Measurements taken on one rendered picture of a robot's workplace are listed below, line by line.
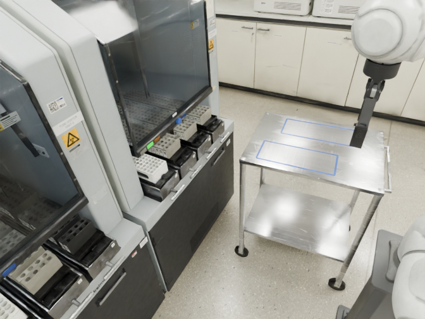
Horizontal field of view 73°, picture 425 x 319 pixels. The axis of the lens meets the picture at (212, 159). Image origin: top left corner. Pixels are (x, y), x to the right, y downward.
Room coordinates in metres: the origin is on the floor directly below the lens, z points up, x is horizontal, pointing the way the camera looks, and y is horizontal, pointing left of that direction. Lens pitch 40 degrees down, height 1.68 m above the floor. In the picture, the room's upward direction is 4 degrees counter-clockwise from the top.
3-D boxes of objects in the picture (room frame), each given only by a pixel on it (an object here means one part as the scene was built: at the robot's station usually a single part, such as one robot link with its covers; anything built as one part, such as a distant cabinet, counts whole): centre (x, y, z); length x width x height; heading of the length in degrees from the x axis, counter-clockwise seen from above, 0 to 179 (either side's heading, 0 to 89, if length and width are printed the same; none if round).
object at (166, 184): (1.08, 0.47, 0.78); 0.73 x 0.14 x 0.09; 58
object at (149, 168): (1.01, 0.35, 0.83); 0.30 x 0.10 x 0.06; 58
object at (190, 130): (1.22, 0.11, 0.85); 0.12 x 0.02 x 0.06; 148
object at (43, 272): (0.49, 0.56, 0.85); 0.12 x 0.02 x 0.06; 149
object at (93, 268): (0.74, 0.68, 0.78); 0.73 x 0.14 x 0.09; 58
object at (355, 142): (0.59, -0.38, 1.22); 0.03 x 0.01 x 0.07; 58
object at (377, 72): (0.65, -0.42, 1.36); 0.08 x 0.07 x 0.09; 148
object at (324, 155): (1.07, -0.49, 0.41); 0.67 x 0.46 x 0.82; 64
